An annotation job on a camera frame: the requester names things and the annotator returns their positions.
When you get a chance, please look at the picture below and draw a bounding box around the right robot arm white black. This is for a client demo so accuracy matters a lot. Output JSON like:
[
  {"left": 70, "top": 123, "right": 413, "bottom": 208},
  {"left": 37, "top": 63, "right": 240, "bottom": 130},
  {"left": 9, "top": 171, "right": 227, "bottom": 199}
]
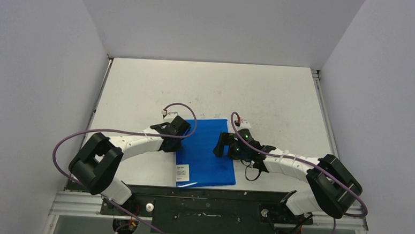
[{"left": 213, "top": 129, "right": 363, "bottom": 223}]

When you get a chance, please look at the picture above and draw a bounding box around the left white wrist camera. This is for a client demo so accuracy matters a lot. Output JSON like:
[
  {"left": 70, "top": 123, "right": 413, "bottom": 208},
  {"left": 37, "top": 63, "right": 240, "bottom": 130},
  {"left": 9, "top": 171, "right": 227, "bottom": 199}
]
[{"left": 162, "top": 109, "right": 179, "bottom": 122}]

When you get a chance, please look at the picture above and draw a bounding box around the aluminium frame rail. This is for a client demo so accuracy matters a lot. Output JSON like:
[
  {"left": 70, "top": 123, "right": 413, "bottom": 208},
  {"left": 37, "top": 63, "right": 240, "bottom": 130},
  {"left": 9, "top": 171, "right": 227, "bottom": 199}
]
[{"left": 62, "top": 58, "right": 368, "bottom": 234}]

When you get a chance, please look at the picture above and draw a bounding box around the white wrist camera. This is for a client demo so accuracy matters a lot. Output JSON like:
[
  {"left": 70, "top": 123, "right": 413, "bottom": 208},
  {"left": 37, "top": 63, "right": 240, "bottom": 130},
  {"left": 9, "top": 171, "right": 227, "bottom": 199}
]
[
  {"left": 235, "top": 119, "right": 252, "bottom": 131},
  {"left": 162, "top": 109, "right": 179, "bottom": 122}
]

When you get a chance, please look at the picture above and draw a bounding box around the blue plastic folder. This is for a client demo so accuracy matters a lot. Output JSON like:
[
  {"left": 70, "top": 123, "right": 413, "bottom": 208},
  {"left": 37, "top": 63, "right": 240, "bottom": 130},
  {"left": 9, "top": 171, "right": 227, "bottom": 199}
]
[{"left": 175, "top": 119, "right": 236, "bottom": 188}]

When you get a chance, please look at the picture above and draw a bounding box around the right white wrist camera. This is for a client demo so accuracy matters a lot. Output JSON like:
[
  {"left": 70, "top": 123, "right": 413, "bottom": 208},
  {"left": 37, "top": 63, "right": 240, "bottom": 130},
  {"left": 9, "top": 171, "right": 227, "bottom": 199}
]
[{"left": 235, "top": 119, "right": 252, "bottom": 131}]

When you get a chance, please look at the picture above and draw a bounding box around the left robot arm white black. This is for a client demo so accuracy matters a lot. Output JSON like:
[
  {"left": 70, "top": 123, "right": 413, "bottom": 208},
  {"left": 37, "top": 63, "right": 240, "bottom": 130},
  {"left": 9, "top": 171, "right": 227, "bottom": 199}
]
[{"left": 68, "top": 115, "right": 191, "bottom": 215}]

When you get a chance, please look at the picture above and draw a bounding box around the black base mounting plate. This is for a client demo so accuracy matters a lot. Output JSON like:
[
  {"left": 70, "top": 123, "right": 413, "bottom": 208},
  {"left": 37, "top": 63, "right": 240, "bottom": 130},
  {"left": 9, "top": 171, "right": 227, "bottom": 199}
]
[{"left": 98, "top": 182, "right": 315, "bottom": 234}]

